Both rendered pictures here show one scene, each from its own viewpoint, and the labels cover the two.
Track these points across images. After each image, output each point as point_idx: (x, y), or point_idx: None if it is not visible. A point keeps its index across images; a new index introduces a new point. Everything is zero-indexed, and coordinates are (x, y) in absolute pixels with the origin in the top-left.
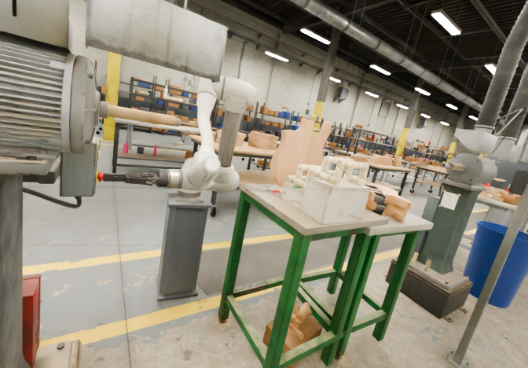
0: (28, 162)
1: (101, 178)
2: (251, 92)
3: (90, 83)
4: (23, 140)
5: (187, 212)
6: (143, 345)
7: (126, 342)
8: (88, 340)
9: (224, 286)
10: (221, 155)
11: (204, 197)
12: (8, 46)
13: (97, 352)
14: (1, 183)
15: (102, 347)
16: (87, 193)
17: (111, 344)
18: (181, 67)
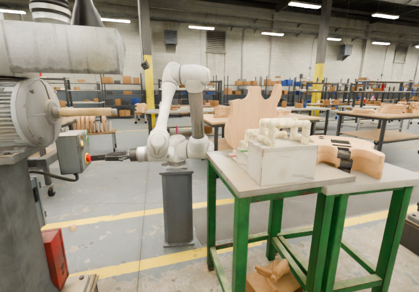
0: (1, 156)
1: (89, 158)
2: (203, 73)
3: (33, 97)
4: (0, 142)
5: (174, 178)
6: (148, 282)
7: (136, 278)
8: (113, 273)
9: (207, 239)
10: (193, 129)
11: (189, 165)
12: None
13: (116, 283)
14: None
15: (121, 280)
16: (77, 171)
17: (126, 279)
18: (83, 70)
